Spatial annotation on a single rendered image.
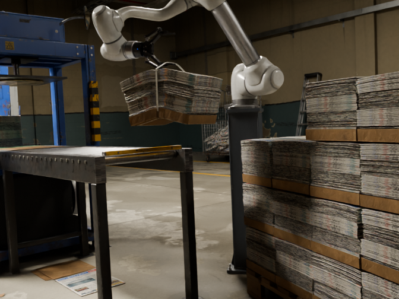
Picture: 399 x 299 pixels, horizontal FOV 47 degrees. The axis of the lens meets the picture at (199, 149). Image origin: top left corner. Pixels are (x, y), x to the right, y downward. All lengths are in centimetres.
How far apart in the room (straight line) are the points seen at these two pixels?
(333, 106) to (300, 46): 866
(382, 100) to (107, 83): 1090
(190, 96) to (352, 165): 76
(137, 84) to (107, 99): 1000
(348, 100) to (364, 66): 772
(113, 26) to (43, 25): 134
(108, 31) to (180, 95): 52
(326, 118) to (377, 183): 34
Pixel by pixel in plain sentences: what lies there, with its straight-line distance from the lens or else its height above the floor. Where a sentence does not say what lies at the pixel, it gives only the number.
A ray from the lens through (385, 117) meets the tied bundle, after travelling 160.
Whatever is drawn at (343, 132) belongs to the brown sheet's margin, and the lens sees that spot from 175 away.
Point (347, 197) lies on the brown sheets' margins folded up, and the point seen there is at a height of 63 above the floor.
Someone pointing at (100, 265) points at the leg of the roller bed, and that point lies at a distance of 212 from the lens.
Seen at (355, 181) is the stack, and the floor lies 69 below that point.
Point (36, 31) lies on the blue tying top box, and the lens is 357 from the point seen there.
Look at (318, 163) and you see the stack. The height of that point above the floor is 74.
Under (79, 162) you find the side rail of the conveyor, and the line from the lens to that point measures 216.
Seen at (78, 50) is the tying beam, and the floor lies 150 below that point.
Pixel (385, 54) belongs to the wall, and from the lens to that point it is 937.
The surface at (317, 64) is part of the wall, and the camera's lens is 1014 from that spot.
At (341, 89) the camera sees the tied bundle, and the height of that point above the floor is 102.
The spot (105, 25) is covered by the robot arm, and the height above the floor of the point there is 142.
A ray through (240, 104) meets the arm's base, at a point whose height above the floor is 103.
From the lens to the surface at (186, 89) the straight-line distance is 204.
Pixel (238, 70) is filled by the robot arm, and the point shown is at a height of 123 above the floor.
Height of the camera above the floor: 93
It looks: 3 degrees down
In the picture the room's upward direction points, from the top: 3 degrees counter-clockwise
